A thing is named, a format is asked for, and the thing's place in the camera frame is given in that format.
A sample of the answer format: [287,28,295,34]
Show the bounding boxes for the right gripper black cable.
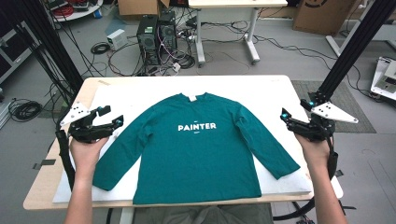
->
[273,135,340,222]

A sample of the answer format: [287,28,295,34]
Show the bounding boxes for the small coiled black cable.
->
[90,41,112,56]

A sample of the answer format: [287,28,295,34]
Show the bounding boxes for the light wooden table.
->
[22,74,345,224]

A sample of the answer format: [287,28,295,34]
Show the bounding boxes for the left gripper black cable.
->
[54,128,77,191]

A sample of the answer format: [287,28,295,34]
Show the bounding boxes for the large black computer tower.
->
[135,13,162,66]

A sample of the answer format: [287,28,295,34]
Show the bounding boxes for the round white table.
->
[46,0,104,23]

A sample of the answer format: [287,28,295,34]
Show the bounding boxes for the white table mat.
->
[51,81,314,204]

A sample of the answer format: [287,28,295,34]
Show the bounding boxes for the grey metal rack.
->
[0,21,34,84]

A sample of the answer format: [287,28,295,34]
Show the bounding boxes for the large coiled black cable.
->
[7,98,43,123]

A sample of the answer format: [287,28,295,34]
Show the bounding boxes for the white box device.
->
[106,28,129,51]

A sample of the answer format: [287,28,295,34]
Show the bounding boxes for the teal long-sleeve shirt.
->
[92,91,302,205]

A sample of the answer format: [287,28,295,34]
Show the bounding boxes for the white desk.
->
[188,0,290,68]

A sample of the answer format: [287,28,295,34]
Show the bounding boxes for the person's right hand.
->
[294,133,332,175]

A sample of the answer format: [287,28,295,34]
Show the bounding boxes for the person's left hand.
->
[68,135,110,180]

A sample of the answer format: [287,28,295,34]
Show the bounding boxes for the black metal stand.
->
[307,0,396,108]
[0,0,85,107]

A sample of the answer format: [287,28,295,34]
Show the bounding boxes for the small black computer tower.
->
[157,10,178,52]

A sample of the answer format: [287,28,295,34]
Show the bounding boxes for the white equipment base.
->
[369,56,396,102]

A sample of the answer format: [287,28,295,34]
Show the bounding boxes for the long black floor cable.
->
[199,20,385,104]

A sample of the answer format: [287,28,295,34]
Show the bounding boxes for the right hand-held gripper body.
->
[287,101,360,143]

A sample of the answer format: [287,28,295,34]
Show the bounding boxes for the red coiled cable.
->
[51,4,76,18]

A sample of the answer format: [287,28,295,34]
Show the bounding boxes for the large cardboard box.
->
[291,0,360,36]

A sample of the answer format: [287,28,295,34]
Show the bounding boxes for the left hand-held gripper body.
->
[59,101,114,145]

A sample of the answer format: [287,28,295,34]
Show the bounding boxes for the grey floor mat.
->
[290,79,377,134]

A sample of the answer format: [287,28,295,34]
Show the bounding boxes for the small cardboard box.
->
[117,0,171,17]

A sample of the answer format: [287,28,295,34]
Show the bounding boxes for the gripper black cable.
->
[273,135,340,222]
[54,128,77,191]

